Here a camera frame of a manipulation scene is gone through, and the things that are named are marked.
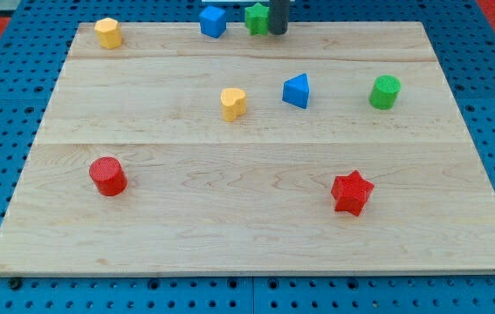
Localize green cylinder block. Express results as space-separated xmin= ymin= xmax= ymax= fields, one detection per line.
xmin=368 ymin=75 xmax=402 ymax=110

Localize blue cube block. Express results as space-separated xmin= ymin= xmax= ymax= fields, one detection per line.
xmin=199 ymin=6 xmax=227 ymax=38

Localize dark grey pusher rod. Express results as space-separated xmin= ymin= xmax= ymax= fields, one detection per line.
xmin=268 ymin=0 xmax=290 ymax=35

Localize green star block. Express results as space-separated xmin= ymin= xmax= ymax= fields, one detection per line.
xmin=244 ymin=3 xmax=270 ymax=36

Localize red cylinder block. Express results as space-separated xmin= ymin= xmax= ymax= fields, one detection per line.
xmin=89 ymin=157 xmax=127 ymax=196

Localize yellow heart block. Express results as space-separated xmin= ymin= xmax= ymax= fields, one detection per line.
xmin=220 ymin=88 xmax=247 ymax=122

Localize yellow hexagon block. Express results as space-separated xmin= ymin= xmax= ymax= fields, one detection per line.
xmin=94 ymin=17 xmax=123 ymax=49

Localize wooden board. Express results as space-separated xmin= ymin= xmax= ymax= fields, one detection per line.
xmin=0 ymin=22 xmax=495 ymax=277

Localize red star block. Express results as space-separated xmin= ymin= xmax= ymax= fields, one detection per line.
xmin=331 ymin=170 xmax=375 ymax=216

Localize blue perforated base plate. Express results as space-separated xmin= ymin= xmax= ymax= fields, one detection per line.
xmin=0 ymin=1 xmax=495 ymax=313

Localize blue triangle block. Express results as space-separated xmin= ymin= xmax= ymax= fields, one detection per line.
xmin=282 ymin=73 xmax=310 ymax=109

